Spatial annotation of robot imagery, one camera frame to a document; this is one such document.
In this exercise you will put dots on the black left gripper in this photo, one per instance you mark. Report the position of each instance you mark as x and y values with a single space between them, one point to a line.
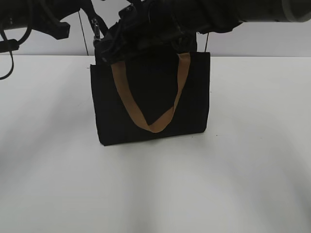
48 15

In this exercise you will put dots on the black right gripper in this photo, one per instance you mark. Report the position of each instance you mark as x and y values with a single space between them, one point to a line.
144 25

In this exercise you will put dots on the black tote bag tan handles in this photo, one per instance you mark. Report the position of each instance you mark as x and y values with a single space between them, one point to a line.
161 93

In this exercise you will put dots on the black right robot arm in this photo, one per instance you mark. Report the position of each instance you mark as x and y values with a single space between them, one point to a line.
222 16

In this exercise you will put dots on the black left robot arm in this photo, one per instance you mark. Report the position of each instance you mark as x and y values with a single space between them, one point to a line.
15 14

